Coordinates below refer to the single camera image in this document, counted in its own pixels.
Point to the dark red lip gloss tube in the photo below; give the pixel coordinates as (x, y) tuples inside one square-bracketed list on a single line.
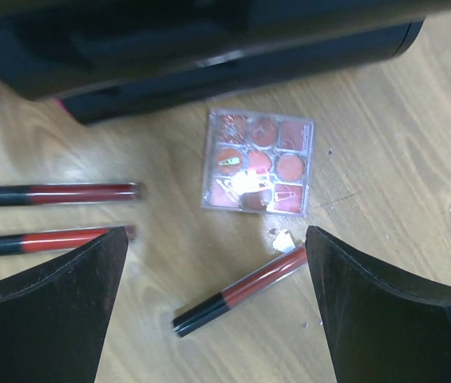
[(43, 194)]

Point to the red lip gloss tube right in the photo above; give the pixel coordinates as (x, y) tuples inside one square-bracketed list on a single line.
[(238, 292)]

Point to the black drawer organizer box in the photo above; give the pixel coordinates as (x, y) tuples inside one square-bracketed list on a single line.
[(132, 57)]

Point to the square clear blush palette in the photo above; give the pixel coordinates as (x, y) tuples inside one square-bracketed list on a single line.
[(257, 163)]

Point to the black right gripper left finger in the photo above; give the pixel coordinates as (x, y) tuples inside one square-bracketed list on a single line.
[(54, 316)]

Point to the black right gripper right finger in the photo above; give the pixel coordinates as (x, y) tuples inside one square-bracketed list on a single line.
[(382, 323)]

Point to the bright red lip gloss tube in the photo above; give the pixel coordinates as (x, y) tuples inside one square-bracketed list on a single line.
[(19, 244)]

